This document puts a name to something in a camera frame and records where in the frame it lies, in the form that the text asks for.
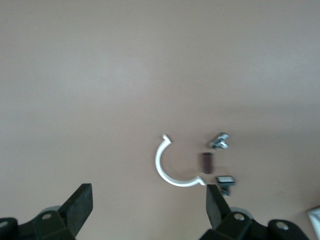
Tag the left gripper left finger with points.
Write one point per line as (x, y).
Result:
(77, 210)

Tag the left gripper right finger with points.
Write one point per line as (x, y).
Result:
(217, 210)

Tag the white square push button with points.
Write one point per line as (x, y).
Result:
(225, 180)

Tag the white drawer cabinet housing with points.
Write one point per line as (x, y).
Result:
(315, 225)

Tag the brown cylindrical capacitor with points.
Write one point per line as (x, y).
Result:
(207, 163)

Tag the silver metal fitting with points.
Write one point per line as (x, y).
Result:
(220, 142)

